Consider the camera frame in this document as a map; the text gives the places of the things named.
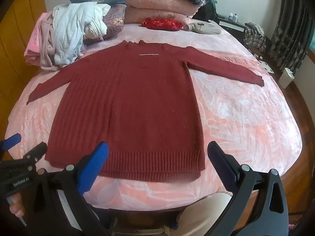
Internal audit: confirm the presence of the dark desk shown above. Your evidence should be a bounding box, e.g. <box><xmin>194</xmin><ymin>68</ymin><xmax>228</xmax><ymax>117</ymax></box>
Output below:
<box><xmin>218</xmin><ymin>15</ymin><xmax>246</xmax><ymax>32</ymax></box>

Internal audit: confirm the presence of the person's left hand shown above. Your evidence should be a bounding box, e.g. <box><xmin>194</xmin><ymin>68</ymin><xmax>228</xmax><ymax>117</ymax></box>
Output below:
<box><xmin>9</xmin><ymin>194</ymin><xmax>24</xmax><ymax>218</ymax></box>

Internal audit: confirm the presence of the dark red knit sweater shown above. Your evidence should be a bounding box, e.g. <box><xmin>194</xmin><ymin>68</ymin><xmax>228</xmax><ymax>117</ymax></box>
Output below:
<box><xmin>27</xmin><ymin>40</ymin><xmax>265</xmax><ymax>183</ymax></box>

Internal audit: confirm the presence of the pink floral bedspread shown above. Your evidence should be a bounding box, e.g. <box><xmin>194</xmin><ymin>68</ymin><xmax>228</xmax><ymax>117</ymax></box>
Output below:
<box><xmin>5</xmin><ymin>17</ymin><xmax>302</xmax><ymax>212</ymax></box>

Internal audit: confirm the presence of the purple patterned pillow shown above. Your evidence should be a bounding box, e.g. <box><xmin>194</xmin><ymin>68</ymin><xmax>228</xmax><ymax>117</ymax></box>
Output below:
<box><xmin>84</xmin><ymin>4</ymin><xmax>127</xmax><ymax>45</ymax></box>

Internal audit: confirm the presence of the dark patterned curtain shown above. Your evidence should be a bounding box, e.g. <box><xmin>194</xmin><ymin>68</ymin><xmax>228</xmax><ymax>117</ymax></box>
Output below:
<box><xmin>267</xmin><ymin>0</ymin><xmax>310</xmax><ymax>72</ymax></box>

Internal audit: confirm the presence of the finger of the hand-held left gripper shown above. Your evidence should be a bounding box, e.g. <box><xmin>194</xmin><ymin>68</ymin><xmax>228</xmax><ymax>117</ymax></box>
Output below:
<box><xmin>23</xmin><ymin>142</ymin><xmax>48</xmax><ymax>171</ymax></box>
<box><xmin>0</xmin><ymin>133</ymin><xmax>22</xmax><ymax>161</ymax></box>

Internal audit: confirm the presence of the red embroidered pouch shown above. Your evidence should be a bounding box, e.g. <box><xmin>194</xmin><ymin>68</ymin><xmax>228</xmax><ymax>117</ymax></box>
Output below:
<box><xmin>141</xmin><ymin>17</ymin><xmax>183</xmax><ymax>31</ymax></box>

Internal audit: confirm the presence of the white striped garment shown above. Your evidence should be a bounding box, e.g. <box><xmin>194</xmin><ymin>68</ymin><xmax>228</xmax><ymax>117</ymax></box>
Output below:
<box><xmin>53</xmin><ymin>2</ymin><xmax>109</xmax><ymax>68</ymax></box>

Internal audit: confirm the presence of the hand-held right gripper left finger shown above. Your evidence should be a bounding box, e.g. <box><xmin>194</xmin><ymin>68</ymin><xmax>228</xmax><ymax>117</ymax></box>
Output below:
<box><xmin>33</xmin><ymin>141</ymin><xmax>111</xmax><ymax>236</ymax></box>

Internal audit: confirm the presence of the white zip garment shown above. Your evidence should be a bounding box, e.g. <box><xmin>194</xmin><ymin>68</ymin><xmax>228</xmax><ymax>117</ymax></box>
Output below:
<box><xmin>84</xmin><ymin>4</ymin><xmax>111</xmax><ymax>41</ymax></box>

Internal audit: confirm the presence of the person's beige trouser leg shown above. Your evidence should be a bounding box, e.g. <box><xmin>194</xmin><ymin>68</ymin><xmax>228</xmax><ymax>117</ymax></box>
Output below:
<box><xmin>176</xmin><ymin>190</ymin><xmax>233</xmax><ymax>236</ymax></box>

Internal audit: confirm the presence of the plaid cloth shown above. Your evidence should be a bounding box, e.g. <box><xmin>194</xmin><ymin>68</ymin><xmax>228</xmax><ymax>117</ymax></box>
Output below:
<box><xmin>244</xmin><ymin>22</ymin><xmax>266</xmax><ymax>52</ymax></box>

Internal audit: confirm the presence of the black bag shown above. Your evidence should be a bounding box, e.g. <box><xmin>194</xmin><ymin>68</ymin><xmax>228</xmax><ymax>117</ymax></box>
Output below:
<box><xmin>192</xmin><ymin>0</ymin><xmax>219</xmax><ymax>22</ymax></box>

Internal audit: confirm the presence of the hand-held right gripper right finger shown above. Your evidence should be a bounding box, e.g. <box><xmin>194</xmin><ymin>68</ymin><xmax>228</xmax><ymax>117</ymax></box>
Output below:
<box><xmin>207</xmin><ymin>141</ymin><xmax>289</xmax><ymax>236</ymax></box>

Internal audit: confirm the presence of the white bin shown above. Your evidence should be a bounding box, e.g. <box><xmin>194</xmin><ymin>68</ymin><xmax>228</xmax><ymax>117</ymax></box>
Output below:
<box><xmin>279</xmin><ymin>67</ymin><xmax>295</xmax><ymax>89</ymax></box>

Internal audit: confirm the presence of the white perforated slipper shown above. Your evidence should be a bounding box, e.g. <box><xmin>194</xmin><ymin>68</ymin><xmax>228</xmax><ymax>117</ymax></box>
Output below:
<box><xmin>259</xmin><ymin>60</ymin><xmax>275</xmax><ymax>74</ymax></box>

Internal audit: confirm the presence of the pink folded garment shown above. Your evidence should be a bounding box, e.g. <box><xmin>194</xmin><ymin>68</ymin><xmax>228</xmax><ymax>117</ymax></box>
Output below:
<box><xmin>24</xmin><ymin>12</ymin><xmax>56</xmax><ymax>65</ymax></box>

